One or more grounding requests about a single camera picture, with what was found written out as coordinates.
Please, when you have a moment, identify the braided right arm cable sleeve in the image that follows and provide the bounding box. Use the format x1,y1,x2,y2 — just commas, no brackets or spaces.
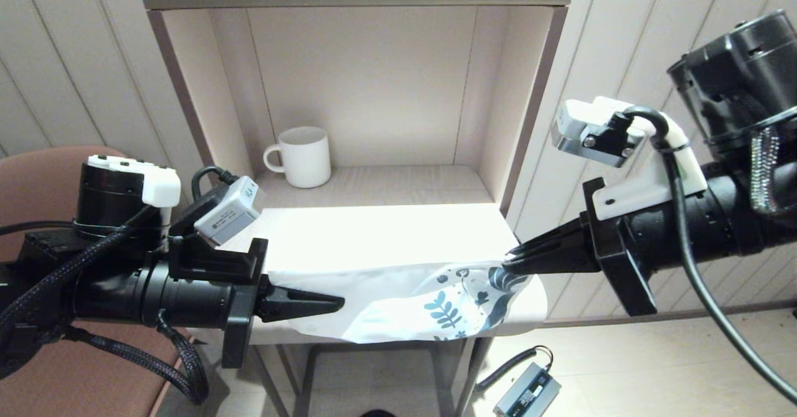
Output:
747,124,797,218

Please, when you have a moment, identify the black camera cable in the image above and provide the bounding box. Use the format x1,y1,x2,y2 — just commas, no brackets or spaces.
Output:
613,106,797,405
190,166,240,201

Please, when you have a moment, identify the black right camera cable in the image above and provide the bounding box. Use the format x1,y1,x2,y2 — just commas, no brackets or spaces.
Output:
613,106,797,405

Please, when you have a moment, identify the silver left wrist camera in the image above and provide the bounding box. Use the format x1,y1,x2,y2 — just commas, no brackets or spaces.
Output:
194,176,260,246

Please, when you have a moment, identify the black left camera bracket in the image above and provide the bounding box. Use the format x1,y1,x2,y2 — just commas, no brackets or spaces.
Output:
168,187,268,284

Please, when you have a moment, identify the braided left arm cable sleeve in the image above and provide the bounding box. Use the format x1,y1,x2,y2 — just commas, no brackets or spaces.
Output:
59,308,209,405

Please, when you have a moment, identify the white floral zip pouch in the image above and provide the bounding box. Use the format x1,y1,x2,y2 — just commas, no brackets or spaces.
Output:
268,260,536,344

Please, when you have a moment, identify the white right camera bracket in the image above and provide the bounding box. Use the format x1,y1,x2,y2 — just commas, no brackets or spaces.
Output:
588,96,709,222

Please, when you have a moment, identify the white ribbed ceramic mug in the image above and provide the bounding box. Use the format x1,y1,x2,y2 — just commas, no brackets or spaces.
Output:
264,126,333,189

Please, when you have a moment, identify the black corrugated power cable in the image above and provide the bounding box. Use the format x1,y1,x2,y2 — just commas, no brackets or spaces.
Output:
476,345,554,394

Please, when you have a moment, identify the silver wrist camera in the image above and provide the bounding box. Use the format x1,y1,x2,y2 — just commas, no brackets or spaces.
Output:
194,176,260,246
551,98,648,169

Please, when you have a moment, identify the black left camera cable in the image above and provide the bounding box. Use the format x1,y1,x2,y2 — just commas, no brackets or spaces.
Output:
190,166,240,201

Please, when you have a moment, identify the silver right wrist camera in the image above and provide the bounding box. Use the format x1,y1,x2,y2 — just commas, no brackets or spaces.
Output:
551,98,648,169

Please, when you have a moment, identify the braided arm cable sleeve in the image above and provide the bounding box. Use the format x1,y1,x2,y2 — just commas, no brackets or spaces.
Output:
59,308,209,405
747,124,797,218

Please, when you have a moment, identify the grey power adapter box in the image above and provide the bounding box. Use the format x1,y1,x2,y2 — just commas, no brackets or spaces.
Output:
493,362,562,417

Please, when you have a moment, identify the brown upholstered chair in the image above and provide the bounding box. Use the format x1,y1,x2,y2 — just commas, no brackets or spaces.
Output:
0,146,212,417

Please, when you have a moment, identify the light wooden shelf desk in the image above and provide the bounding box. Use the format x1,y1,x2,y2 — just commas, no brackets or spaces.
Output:
139,0,578,417

